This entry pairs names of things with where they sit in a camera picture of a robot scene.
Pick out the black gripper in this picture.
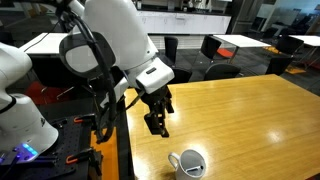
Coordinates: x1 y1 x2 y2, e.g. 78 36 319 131
142 84 175 138

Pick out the black marker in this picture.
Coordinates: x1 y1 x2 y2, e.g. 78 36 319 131
185 164 205 174

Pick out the white ceramic mug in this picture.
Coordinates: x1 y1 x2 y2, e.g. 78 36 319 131
167 148 208 180

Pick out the black office chair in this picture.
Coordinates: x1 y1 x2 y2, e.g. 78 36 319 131
167 67 193 84
275 34 305 55
200 34 223 62
265 54 295 76
163 35 179 65
203 63 242 81

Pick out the orange and black clamp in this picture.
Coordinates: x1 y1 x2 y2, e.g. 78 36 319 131
65 147 103 177
73 113 98 125

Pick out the white counter cabinet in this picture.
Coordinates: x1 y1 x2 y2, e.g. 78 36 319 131
136 9 233 35

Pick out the white table with metal legs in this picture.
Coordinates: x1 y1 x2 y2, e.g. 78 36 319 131
213 34 272 64
289 34 320 63

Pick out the red chair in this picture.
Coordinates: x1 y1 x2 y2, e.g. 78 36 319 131
24 81 76 105

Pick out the coffee machine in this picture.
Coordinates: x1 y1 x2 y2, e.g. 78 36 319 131
181 0 198 13

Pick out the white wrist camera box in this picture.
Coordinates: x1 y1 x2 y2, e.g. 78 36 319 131
99 77 130 108

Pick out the white table with dark frame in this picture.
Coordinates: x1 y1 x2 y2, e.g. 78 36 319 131
19 32 69 56

